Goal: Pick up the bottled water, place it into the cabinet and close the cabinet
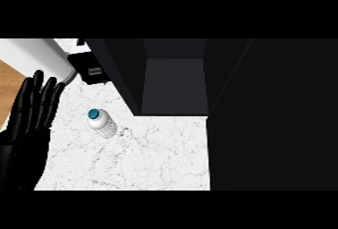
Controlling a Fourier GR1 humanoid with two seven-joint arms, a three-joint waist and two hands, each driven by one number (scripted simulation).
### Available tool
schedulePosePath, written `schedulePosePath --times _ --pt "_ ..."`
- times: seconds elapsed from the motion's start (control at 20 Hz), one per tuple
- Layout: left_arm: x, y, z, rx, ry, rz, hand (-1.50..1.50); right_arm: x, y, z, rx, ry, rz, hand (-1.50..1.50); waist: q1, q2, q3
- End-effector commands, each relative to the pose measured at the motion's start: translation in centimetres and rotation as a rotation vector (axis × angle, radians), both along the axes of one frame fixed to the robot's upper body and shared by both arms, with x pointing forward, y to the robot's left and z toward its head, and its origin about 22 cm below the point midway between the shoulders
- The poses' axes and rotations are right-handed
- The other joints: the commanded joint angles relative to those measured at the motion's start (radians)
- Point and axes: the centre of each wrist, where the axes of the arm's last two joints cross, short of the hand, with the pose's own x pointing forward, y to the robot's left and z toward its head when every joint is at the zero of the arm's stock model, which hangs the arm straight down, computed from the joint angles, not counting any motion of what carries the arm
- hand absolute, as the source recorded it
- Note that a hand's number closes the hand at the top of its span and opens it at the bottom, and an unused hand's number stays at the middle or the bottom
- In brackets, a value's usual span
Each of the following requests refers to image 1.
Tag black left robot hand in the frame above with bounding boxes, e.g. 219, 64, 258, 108
0, 69, 67, 191

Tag clear water bottle blue cap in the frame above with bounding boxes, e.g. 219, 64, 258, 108
86, 108, 120, 140

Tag dark grey open cabinet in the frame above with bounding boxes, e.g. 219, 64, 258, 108
83, 38, 256, 117

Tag dark grey cabinet door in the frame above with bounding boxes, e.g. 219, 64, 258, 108
206, 38, 338, 191

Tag white cylindrical appliance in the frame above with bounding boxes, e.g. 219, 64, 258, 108
0, 38, 80, 84

